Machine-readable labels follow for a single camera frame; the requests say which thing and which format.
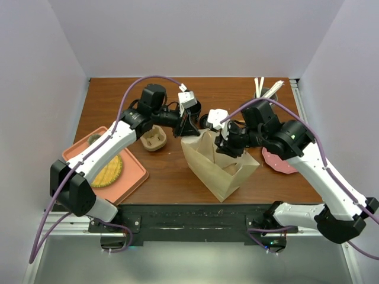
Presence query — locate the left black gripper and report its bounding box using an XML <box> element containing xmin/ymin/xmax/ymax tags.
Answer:
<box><xmin>152</xmin><ymin>102</ymin><xmax>200</xmax><ymax>138</ymax></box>

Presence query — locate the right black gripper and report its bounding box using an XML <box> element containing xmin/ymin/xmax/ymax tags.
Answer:
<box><xmin>215</xmin><ymin>121</ymin><xmax>265</xmax><ymax>159</ymax></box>

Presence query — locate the cardboard cup carrier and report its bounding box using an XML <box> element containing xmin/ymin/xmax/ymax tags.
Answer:
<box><xmin>223</xmin><ymin>163</ymin><xmax>241</xmax><ymax>176</ymax></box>
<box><xmin>140</xmin><ymin>125</ymin><xmax>167</xmax><ymax>152</ymax></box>

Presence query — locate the brown paper bag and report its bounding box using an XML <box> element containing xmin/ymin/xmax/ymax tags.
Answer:
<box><xmin>181</xmin><ymin>130</ymin><xmax>260</xmax><ymax>202</ymax></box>

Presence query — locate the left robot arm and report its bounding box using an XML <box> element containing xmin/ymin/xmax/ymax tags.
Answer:
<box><xmin>50</xmin><ymin>84</ymin><xmax>201</xmax><ymax>232</ymax></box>

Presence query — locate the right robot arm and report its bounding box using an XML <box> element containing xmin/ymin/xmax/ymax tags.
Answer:
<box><xmin>207</xmin><ymin>98</ymin><xmax>378</xmax><ymax>244</ymax></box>

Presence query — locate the stack of black cups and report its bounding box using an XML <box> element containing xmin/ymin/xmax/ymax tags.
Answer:
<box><xmin>189</xmin><ymin>101</ymin><xmax>201</xmax><ymax>123</ymax></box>

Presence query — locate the pink dotted plate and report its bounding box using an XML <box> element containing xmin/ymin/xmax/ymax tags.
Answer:
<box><xmin>261</xmin><ymin>147</ymin><xmax>297</xmax><ymax>175</ymax></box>

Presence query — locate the grey straw holder cup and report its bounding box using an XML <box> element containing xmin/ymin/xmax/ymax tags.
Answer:
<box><xmin>260</xmin><ymin>88</ymin><xmax>278</xmax><ymax>101</ymax></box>

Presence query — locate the pink plastic tray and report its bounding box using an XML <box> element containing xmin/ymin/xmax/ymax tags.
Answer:
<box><xmin>62</xmin><ymin>125</ymin><xmax>149</xmax><ymax>205</ymax></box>

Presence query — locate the yellow woven round mat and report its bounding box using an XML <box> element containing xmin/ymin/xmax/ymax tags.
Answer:
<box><xmin>91</xmin><ymin>154</ymin><xmax>124</xmax><ymax>188</ymax></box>

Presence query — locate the small grey ceramic bowl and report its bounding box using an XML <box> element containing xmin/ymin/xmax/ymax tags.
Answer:
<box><xmin>87</xmin><ymin>133</ymin><xmax>101</xmax><ymax>145</ymax></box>

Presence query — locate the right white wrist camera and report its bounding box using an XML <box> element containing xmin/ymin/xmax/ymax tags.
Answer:
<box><xmin>207</xmin><ymin>109</ymin><xmax>229</xmax><ymax>140</ymax></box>

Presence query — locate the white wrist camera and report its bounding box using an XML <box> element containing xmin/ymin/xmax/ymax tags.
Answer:
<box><xmin>207</xmin><ymin>109</ymin><xmax>229</xmax><ymax>140</ymax></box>
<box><xmin>178</xmin><ymin>83</ymin><xmax>197</xmax><ymax>115</ymax></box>

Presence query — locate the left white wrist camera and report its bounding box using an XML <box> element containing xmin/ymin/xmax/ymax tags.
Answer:
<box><xmin>178</xmin><ymin>83</ymin><xmax>197</xmax><ymax>115</ymax></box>

